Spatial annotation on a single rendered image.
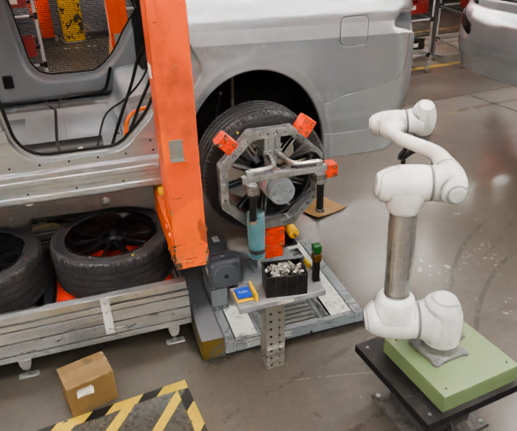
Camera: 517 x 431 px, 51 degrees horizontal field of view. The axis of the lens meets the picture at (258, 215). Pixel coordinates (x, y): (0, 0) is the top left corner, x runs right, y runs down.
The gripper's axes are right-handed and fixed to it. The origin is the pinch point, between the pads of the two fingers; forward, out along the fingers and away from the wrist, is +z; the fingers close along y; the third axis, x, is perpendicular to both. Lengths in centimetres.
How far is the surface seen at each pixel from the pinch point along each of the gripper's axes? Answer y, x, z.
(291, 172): -59, -20, -20
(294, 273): -57, -59, 7
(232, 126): -89, 1, -29
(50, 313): -174, -84, 9
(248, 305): -77, -74, 10
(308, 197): -55, -10, 14
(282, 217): -68, -18, 19
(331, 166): -42.6, 2.5, 2.6
